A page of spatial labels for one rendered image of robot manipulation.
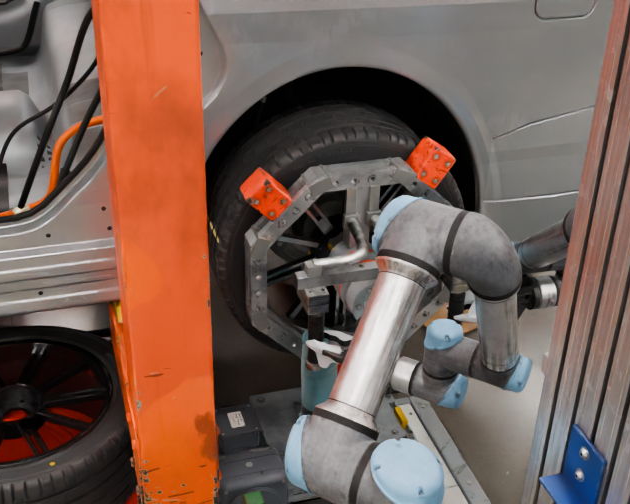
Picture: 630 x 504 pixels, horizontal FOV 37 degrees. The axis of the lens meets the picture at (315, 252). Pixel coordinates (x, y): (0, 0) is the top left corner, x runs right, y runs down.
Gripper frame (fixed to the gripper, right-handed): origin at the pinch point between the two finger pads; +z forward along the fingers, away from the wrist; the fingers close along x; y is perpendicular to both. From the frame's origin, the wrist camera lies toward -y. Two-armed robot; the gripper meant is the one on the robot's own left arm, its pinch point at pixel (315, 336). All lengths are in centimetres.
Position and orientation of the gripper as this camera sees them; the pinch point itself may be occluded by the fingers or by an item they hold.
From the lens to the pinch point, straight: 214.5
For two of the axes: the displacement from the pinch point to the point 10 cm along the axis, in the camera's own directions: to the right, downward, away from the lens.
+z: -8.8, -2.6, 4.0
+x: 4.8, -4.4, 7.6
